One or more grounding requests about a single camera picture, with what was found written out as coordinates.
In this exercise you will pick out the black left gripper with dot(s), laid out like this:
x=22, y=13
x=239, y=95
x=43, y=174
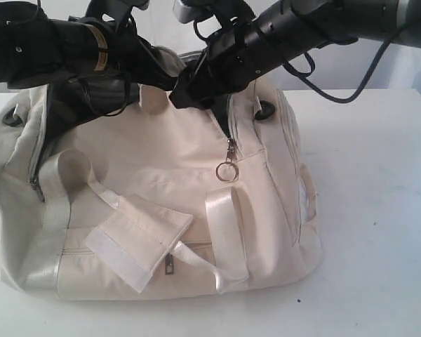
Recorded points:
x=123, y=53

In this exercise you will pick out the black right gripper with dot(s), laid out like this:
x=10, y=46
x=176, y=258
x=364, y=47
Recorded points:
x=236, y=58

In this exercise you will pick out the cream fabric duffel bag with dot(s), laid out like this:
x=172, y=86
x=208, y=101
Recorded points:
x=155, y=203

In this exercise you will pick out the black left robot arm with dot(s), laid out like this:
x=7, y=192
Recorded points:
x=36, y=50

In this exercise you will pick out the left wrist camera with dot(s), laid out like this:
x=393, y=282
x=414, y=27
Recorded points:
x=116, y=9

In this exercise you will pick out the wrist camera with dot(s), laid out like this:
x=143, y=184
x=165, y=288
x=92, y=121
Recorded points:
x=188, y=11
x=116, y=9

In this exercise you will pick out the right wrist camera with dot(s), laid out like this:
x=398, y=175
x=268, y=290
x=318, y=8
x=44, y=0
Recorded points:
x=188, y=11

